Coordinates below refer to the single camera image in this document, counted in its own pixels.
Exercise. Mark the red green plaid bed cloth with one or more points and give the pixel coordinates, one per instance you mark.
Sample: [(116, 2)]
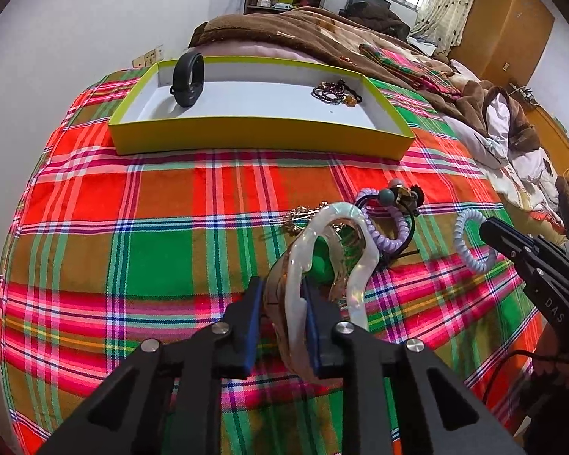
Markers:
[(123, 227)]

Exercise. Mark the dark clothes pile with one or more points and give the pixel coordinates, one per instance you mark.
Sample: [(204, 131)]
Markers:
[(370, 14)]

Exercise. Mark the folded plaid cloth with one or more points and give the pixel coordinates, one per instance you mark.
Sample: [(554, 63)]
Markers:
[(408, 66)]

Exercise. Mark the spotted cream curtain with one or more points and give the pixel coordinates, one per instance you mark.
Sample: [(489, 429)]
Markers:
[(448, 4)]

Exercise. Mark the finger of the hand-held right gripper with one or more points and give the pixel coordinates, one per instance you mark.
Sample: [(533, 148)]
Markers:
[(512, 241)]

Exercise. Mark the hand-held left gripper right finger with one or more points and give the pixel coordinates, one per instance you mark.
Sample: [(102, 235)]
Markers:
[(313, 329)]

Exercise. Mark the brown fleece blanket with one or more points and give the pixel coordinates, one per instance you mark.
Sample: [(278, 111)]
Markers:
[(313, 33)]

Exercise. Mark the beige wall socket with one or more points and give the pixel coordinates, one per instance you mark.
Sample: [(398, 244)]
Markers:
[(148, 57)]

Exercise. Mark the white printed duvet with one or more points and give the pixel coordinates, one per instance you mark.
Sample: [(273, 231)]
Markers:
[(495, 142)]

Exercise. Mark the black wristband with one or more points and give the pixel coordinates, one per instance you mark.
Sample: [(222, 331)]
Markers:
[(189, 99)]

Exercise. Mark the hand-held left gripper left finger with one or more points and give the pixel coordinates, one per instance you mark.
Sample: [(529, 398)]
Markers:
[(250, 324)]

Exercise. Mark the pearly white hair claw clip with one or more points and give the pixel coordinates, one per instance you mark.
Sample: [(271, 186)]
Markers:
[(296, 294)]

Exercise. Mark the orange wooden wardrobe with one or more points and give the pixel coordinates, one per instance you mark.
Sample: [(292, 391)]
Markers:
[(507, 28)]

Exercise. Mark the yellow cardboard tray box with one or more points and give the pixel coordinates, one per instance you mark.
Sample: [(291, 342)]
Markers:
[(265, 104)]

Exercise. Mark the gold rhinestone hair clip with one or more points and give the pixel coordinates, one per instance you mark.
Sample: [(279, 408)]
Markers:
[(298, 215)]

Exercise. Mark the wooden side cabinet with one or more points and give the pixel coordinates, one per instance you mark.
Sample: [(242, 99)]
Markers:
[(557, 137)]

